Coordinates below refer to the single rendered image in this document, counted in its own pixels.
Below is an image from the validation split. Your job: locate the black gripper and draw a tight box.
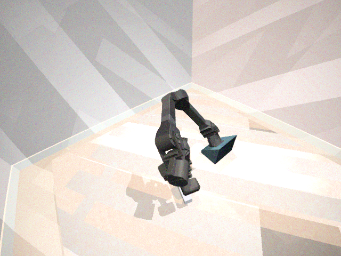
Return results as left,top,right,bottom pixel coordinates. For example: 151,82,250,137
181,160,200,196

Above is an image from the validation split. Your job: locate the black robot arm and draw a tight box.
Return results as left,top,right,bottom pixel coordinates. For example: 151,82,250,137
155,89,224,187

